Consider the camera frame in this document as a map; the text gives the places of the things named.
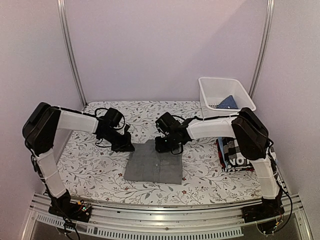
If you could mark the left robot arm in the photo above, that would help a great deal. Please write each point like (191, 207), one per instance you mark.
(40, 130)

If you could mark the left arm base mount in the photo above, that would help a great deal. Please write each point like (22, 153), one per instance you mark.
(63, 207)

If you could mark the floral patterned table cloth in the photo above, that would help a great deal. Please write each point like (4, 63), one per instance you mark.
(90, 170)

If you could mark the grey long sleeve shirt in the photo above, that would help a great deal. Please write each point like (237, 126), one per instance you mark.
(145, 164)

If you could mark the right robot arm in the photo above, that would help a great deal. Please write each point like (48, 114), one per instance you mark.
(251, 136)

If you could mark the metal corner post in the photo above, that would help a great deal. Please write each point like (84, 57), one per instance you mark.
(263, 46)
(61, 6)

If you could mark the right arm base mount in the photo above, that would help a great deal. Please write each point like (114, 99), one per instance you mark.
(269, 208)

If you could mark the left metal corner post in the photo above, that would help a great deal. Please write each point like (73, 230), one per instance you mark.
(61, 6)

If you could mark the right metal corner post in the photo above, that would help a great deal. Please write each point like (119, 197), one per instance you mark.
(263, 46)

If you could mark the white plastic bin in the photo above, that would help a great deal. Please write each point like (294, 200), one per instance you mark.
(213, 91)

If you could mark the aluminium front rail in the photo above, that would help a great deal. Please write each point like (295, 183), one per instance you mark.
(120, 221)

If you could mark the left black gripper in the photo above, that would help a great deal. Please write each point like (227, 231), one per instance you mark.
(127, 146)

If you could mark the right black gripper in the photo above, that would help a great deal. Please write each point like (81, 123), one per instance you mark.
(159, 148)

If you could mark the blue dotted cloth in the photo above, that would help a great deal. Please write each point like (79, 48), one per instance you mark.
(228, 103)

